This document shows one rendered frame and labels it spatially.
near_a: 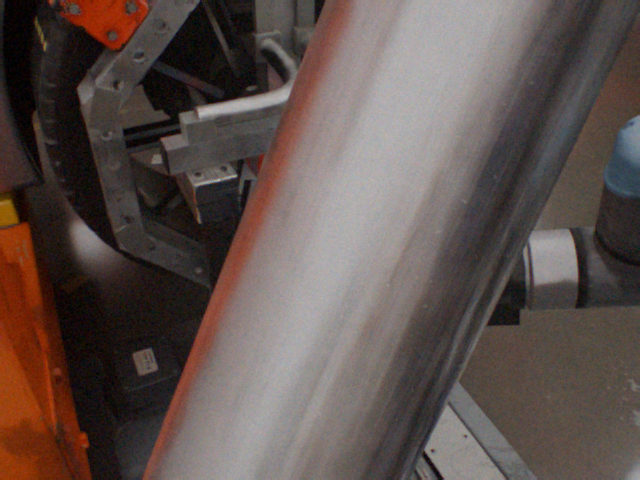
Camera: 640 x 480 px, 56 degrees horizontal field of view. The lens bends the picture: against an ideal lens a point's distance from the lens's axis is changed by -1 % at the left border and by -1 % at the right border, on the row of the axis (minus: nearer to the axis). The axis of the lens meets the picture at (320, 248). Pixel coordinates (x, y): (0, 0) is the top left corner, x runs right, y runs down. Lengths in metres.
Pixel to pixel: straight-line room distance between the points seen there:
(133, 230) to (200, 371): 0.73
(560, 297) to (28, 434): 0.53
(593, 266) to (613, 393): 1.25
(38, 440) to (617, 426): 1.39
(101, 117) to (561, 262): 0.56
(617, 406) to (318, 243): 1.65
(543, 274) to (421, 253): 0.42
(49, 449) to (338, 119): 0.60
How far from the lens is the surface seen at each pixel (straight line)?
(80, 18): 0.79
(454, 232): 0.16
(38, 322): 0.94
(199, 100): 1.21
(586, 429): 1.71
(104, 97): 0.82
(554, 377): 1.79
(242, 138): 0.67
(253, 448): 0.18
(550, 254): 0.57
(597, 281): 0.58
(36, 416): 0.68
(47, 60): 0.90
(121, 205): 0.89
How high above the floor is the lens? 1.28
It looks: 38 degrees down
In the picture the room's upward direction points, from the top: straight up
